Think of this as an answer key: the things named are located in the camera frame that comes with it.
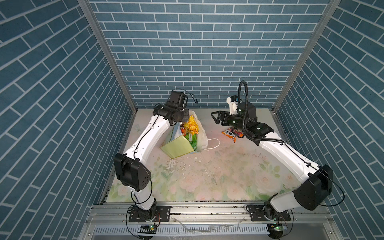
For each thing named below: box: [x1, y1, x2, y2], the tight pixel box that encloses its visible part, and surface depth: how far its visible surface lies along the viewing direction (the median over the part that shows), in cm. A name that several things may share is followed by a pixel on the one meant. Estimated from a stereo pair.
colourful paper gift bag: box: [160, 110, 221, 159], surface depth 82 cm
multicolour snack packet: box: [180, 123, 187, 136], surface depth 90 cm
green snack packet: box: [184, 133, 198, 151], surface depth 90 cm
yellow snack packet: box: [184, 115, 199, 136], surface depth 86 cm
